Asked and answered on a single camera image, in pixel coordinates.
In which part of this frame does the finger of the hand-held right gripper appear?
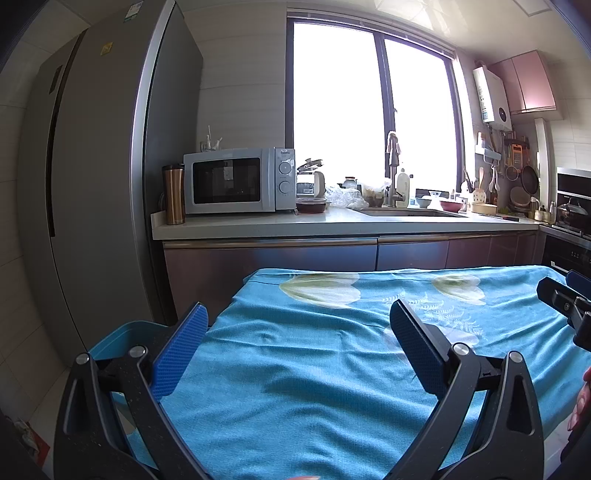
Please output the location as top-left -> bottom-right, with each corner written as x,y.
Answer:
566,270 -> 591,301
536,276 -> 591,355

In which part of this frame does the white water heater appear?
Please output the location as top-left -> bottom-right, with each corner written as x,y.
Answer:
472,66 -> 513,131

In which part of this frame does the white soap bottle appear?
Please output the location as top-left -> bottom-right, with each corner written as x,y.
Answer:
394,168 -> 411,208

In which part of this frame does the red printed bag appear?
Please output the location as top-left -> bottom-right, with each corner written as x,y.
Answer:
16,418 -> 49,467

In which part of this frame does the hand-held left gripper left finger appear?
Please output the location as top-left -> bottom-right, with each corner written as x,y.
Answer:
53,302 -> 222,480

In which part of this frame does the black range hood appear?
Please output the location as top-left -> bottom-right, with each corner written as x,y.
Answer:
554,167 -> 591,236

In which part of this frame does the metal faucet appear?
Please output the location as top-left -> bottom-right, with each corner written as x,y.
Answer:
385,132 -> 404,208

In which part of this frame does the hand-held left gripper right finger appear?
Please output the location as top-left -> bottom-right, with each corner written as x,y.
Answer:
385,299 -> 546,480

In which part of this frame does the copper thermos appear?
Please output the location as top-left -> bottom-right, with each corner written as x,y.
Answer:
161,164 -> 186,226

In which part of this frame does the hanging frying pan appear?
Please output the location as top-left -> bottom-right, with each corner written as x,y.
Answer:
521,165 -> 540,195

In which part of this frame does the kitchen window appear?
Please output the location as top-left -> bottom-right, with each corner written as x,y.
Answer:
285,16 -> 465,195

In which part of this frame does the clear plastic bag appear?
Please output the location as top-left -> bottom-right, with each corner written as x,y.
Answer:
325,185 -> 368,209

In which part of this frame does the electric kettle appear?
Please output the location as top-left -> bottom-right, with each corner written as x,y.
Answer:
295,158 -> 326,199

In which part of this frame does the blue floral tablecloth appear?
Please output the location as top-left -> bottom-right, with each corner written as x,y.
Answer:
124,265 -> 591,480

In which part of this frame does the person's right hand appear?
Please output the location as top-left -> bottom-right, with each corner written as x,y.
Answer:
569,367 -> 591,432

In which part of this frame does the wok with lid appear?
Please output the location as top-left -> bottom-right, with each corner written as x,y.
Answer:
556,200 -> 589,227

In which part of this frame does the grey refrigerator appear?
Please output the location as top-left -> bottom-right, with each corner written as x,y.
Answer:
16,0 -> 204,365

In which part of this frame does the blue trash bin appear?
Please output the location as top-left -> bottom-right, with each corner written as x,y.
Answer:
88,320 -> 176,467

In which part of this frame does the white microwave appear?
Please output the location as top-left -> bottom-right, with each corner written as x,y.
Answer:
183,148 -> 296,214

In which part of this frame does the pink wall cabinet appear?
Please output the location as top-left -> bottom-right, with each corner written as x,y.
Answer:
489,51 -> 557,115

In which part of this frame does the black built-in oven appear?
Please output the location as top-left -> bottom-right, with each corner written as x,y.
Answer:
540,226 -> 591,278

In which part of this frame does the kitchen counter with cabinets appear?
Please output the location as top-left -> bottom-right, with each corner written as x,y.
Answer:
151,208 -> 550,324

